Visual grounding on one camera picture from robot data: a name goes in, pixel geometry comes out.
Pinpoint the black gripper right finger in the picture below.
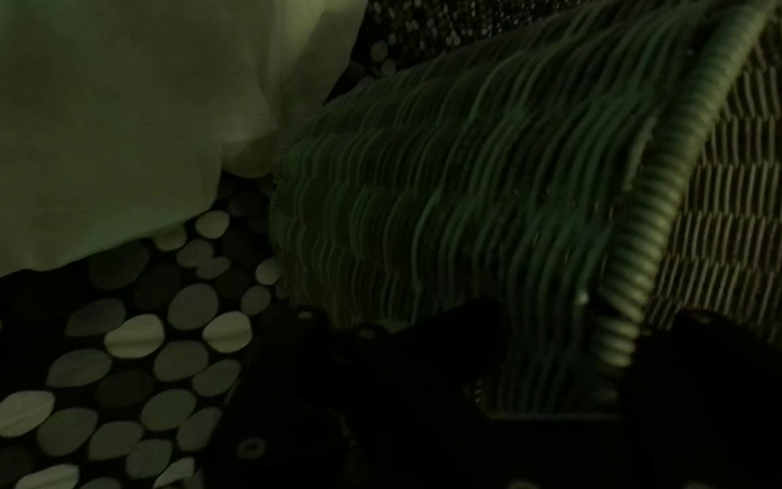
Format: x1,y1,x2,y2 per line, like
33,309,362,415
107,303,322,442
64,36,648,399
621,306,782,489

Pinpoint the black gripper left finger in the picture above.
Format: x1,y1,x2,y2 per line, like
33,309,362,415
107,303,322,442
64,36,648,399
218,302,514,489

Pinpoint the woven wicker basket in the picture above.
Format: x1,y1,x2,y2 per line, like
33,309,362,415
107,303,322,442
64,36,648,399
265,0,782,415

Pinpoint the white towel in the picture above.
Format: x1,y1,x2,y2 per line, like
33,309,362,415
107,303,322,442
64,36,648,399
0,0,371,287

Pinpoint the dark dotted bedspread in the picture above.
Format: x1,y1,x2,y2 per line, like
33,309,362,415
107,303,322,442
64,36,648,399
0,0,610,489

